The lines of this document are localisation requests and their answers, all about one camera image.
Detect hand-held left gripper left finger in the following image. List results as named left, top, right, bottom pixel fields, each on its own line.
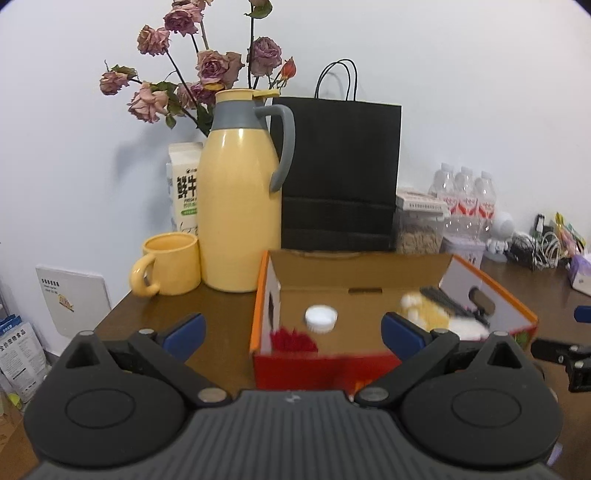
left=65, top=313, right=230, bottom=408

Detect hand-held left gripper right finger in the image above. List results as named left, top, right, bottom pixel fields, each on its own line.
left=355, top=312, right=531, bottom=409

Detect red cardboard box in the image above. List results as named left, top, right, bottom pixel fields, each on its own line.
left=249, top=249, right=539, bottom=401

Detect white round lid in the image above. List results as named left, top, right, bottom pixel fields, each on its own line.
left=304, top=305, right=339, bottom=333

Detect purple packet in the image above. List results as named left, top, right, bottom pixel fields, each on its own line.
left=567, top=253, right=591, bottom=297

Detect black comb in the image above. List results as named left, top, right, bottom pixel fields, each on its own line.
left=419, top=285, right=490, bottom=324

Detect yellow mug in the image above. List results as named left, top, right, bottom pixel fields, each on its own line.
left=129, top=232, right=202, bottom=297

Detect colourful small packets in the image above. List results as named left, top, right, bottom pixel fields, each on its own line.
left=553, top=211, right=587, bottom=257

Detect clear seed container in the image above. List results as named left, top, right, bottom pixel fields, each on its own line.
left=396, top=187, right=451, bottom=254

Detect white tin box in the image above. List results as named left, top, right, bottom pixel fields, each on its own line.
left=441, top=235, right=486, bottom=271

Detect red fringed object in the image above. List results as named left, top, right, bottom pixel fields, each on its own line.
left=270, top=326, right=320, bottom=355

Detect white flat box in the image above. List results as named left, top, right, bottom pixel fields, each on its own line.
left=35, top=264, right=112, bottom=339

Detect white round figurine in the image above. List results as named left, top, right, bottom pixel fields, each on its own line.
left=485, top=211, right=517, bottom=263

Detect yellow thermos jug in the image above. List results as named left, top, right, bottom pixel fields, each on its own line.
left=198, top=89, right=296, bottom=292

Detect white milk carton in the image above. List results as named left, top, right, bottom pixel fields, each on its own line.
left=166, top=141, right=205, bottom=236

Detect clear water bottle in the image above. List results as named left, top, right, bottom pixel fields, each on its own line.
left=453, top=166, right=478, bottom=241
left=427, top=162, right=462, bottom=238
left=475, top=171, right=498, bottom=241

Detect black paper bag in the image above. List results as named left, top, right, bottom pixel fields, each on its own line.
left=269, top=59, right=402, bottom=253

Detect dried rose bouquet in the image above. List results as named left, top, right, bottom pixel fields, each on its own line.
left=99, top=0, right=296, bottom=137

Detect tangle of cables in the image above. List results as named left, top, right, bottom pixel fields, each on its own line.
left=505, top=228, right=566, bottom=271

